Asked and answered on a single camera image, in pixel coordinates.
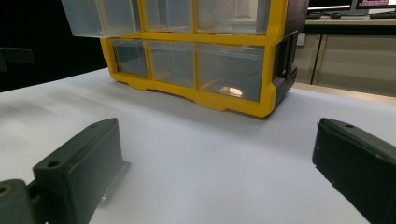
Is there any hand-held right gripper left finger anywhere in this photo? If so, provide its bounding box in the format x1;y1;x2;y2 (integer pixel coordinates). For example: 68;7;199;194
32;117;132;224

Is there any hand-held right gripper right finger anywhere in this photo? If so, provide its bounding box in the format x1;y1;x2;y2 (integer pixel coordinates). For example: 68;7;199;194
312;117;396;224

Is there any beige office desk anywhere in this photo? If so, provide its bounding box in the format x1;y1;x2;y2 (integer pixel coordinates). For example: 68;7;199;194
293;17;396;98

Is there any dark blurry object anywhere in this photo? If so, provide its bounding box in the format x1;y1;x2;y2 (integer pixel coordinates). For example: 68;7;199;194
0;47;35;73

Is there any clear plastic drawer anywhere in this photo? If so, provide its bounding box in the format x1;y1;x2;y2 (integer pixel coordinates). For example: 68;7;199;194
60;0;143;39
196;43;265;103
144;40;196;88
195;0;271;35
143;0;193;34

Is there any small pale object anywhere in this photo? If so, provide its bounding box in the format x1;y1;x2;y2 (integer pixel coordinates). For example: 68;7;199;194
219;86;244;98

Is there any yellow and black drawer cabinet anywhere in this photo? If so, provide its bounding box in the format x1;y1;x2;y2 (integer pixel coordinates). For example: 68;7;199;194
99;0;310;119

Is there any computer monitor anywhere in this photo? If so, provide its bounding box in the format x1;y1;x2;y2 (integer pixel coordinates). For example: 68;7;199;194
307;0;353;11
355;0;396;9

